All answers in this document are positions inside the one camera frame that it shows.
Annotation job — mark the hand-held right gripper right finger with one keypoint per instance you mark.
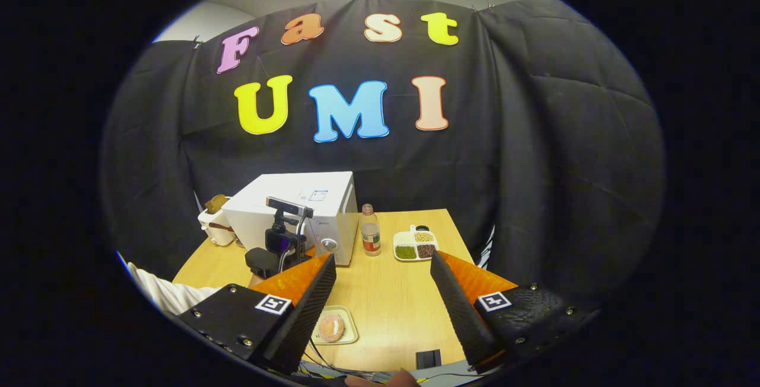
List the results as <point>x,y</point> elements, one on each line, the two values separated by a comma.
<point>460,316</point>

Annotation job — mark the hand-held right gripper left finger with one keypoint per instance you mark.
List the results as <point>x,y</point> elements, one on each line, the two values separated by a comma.
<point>300,316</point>

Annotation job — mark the round orange bun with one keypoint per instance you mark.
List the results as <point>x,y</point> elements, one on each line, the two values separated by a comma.
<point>331,327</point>

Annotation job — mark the white microwave oven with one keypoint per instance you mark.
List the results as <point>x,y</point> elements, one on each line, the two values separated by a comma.
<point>285,188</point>

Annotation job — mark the pale square plate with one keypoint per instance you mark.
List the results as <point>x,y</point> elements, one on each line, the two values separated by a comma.
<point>351,330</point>

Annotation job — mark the small black box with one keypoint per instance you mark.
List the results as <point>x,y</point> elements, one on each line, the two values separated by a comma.
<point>428,359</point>

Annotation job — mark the white toaster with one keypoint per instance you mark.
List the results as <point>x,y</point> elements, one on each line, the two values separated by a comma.
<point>215,230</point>

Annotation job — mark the brown bread slice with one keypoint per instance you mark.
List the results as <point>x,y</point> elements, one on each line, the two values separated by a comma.
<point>216,203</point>

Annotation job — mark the white divided bean dish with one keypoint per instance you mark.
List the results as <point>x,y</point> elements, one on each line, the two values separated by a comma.
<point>415,244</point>

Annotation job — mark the red label plastic bottle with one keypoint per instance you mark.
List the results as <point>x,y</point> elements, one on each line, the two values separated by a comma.
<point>370,235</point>

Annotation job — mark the black backdrop cloth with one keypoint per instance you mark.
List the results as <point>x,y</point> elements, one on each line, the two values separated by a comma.
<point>534,167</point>

